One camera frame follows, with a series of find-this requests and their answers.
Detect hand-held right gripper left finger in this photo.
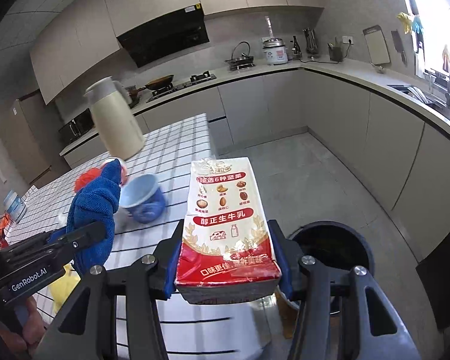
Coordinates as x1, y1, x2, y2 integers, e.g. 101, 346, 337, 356
35, 217, 185, 360

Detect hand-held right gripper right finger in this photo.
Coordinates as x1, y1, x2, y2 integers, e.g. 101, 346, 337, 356
266, 218, 422, 360

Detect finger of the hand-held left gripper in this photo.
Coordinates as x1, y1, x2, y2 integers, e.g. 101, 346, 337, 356
0, 230, 74, 259
60, 220, 106, 262

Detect yellow plastic wrapper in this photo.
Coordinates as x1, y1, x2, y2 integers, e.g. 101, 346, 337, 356
47, 262, 82, 314

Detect blue knitted cloth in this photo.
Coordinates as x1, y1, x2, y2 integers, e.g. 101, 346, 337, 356
65, 159, 122, 275

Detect black round trash bin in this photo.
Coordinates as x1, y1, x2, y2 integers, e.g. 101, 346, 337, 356
287, 220, 376, 316

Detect red and white milk carton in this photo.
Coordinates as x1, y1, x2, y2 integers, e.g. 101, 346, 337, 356
174, 156, 283, 305

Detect red plastic bag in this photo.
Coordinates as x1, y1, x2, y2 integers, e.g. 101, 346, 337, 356
74, 163, 130, 194

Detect blue paper cup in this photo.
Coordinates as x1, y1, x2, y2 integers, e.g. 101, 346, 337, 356
119, 174, 167, 225

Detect person's left hand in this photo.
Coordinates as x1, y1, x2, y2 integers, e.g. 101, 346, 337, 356
7, 295, 49, 354

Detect red snack packet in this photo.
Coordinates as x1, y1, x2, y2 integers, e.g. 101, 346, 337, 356
0, 214, 14, 241

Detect white and blue jar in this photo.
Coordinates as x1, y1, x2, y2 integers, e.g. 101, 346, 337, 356
4, 190, 26, 223

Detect brown refrigerator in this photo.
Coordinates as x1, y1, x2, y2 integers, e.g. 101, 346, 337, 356
0, 90, 72, 188

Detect black microwave oven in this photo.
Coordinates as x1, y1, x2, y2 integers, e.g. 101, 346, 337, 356
58, 108, 95, 145

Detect cream thermos jug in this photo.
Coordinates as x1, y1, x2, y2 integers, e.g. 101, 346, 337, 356
84, 77, 146, 160

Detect grey kitchen counter cabinets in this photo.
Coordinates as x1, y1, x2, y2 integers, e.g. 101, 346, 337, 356
59, 60, 450, 263

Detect black wok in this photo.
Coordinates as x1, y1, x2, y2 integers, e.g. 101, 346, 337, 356
137, 75, 175, 91

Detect built-in gas stove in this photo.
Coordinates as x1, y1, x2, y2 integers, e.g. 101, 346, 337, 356
146, 72, 218, 102

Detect portable gas burner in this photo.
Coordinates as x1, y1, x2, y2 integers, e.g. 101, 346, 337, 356
225, 58, 256, 71

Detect white rice cooker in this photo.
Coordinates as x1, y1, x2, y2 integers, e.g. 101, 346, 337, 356
262, 38, 289, 66

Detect steel kettle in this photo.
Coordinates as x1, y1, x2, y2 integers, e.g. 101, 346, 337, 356
230, 41, 253, 62

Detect black utensil holder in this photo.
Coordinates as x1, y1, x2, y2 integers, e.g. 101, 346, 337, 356
328, 37, 344, 62

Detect steel kitchen sink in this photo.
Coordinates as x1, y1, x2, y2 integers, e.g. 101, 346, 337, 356
388, 71, 450, 114

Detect black range hood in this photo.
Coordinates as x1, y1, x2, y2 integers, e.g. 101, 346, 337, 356
117, 3, 209, 68

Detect beige cutting board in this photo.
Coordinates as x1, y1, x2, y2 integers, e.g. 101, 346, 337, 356
363, 25, 391, 65

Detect black cleaver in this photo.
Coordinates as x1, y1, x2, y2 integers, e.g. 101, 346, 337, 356
392, 30, 408, 64

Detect yellow rubber glove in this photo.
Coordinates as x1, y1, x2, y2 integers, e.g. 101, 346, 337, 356
397, 12, 415, 34

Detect bright window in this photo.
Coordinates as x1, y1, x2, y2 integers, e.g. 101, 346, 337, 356
395, 0, 450, 83

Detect beige wall cabinets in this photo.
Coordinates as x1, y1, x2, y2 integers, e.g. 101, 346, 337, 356
30, 0, 325, 106

